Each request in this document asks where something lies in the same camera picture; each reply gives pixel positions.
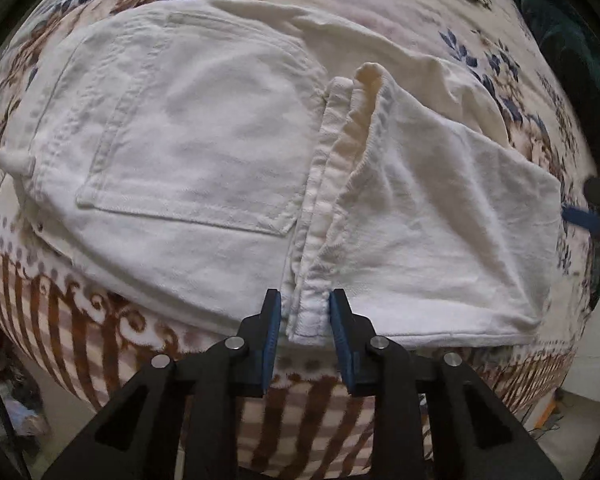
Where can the floral fleece bed blanket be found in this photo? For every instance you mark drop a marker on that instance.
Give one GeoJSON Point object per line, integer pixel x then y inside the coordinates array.
{"type": "Point", "coordinates": [92, 340]}

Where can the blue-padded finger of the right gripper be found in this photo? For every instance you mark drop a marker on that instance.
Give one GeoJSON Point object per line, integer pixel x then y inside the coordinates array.
{"type": "Point", "coordinates": [584, 219]}

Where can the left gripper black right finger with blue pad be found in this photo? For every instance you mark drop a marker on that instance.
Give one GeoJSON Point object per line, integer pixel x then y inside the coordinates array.
{"type": "Point", "coordinates": [373, 365]}

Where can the white pants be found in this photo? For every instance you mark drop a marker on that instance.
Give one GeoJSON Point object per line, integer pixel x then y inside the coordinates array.
{"type": "Point", "coordinates": [188, 155]}

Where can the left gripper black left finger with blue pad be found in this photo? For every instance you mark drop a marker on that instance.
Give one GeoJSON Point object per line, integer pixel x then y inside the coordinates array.
{"type": "Point", "coordinates": [240, 366]}

